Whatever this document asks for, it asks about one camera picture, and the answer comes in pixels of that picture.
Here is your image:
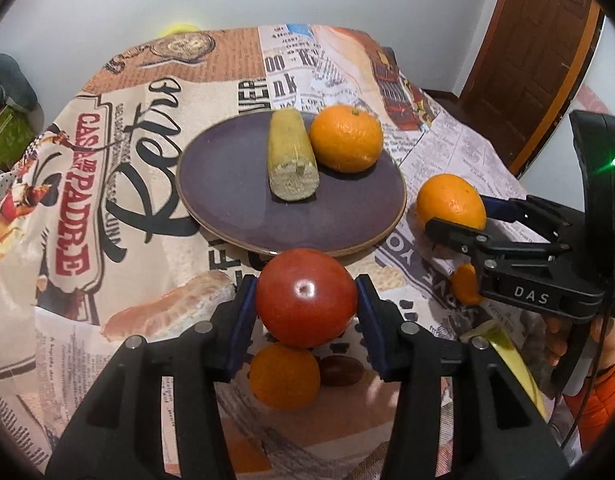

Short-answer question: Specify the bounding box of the person's right hand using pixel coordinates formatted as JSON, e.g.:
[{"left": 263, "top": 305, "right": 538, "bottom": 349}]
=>
[{"left": 544, "top": 316, "right": 570, "bottom": 367}]

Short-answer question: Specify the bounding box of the printed newspaper-pattern tablecloth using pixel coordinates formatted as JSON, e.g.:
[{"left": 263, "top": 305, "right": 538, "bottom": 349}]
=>
[{"left": 0, "top": 25, "right": 588, "bottom": 480}]

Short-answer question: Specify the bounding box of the yellow banana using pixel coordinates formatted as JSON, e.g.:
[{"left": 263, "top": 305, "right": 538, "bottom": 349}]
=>
[{"left": 460, "top": 324, "right": 548, "bottom": 421}]

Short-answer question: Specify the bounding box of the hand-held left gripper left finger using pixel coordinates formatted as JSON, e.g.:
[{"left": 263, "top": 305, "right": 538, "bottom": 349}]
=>
[{"left": 45, "top": 275, "right": 259, "bottom": 480}]

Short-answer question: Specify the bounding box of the small orange fruit piece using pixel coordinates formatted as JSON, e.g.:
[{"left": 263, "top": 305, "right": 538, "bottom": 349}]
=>
[{"left": 450, "top": 263, "right": 484, "bottom": 306}]

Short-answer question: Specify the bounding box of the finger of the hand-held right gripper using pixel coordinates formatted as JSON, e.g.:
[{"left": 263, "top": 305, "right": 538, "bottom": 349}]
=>
[
  {"left": 482, "top": 196, "right": 586, "bottom": 247},
  {"left": 426, "top": 217, "right": 569, "bottom": 267}
]

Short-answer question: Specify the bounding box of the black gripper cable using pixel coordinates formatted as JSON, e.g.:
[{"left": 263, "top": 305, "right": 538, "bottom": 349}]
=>
[{"left": 560, "top": 305, "right": 615, "bottom": 453}]

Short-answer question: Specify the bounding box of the brown wooden door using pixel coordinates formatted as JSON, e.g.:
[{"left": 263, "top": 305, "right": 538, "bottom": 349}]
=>
[{"left": 457, "top": 0, "right": 604, "bottom": 176}]

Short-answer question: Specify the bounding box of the red tomato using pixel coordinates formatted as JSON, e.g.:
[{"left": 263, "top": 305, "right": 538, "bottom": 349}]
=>
[{"left": 255, "top": 248, "right": 359, "bottom": 349}]

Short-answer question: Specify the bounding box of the dark brown chestnut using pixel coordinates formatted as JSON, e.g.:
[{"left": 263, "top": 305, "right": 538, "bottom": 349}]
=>
[{"left": 318, "top": 355, "right": 364, "bottom": 387}]

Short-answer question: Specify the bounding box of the yellow corn cob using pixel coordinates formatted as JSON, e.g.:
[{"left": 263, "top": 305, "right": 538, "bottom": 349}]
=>
[{"left": 269, "top": 108, "right": 320, "bottom": 203}]

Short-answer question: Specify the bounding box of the smooth round orange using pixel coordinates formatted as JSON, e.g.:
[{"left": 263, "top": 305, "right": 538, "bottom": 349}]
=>
[{"left": 416, "top": 173, "right": 487, "bottom": 233}]

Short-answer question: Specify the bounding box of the person's right forearm orange sleeve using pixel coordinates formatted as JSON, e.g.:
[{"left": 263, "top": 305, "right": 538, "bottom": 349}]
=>
[{"left": 562, "top": 322, "right": 615, "bottom": 453}]

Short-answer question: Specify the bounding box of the green box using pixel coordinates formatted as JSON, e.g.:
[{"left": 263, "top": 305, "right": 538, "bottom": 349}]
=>
[{"left": 0, "top": 107, "right": 37, "bottom": 172}]

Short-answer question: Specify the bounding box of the small mandarin orange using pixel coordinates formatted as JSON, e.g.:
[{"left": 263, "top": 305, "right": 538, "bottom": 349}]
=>
[{"left": 249, "top": 343, "right": 321, "bottom": 410}]

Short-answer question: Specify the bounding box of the grey plush toy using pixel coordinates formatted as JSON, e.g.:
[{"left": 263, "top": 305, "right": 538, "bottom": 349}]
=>
[{"left": 0, "top": 53, "right": 39, "bottom": 112}]

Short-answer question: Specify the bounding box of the purple ceramic plate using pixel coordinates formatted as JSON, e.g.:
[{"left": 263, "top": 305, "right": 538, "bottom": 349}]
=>
[{"left": 176, "top": 110, "right": 408, "bottom": 257}]

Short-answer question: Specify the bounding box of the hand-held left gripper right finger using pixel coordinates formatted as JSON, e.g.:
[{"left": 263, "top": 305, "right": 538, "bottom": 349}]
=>
[{"left": 356, "top": 274, "right": 571, "bottom": 480}]

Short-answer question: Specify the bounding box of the yellow round object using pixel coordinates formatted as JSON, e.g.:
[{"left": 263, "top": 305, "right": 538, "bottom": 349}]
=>
[{"left": 158, "top": 22, "right": 202, "bottom": 39}]

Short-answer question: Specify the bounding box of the large orange with stem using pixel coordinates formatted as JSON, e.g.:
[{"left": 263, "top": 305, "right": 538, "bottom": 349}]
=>
[{"left": 309, "top": 103, "right": 384, "bottom": 174}]

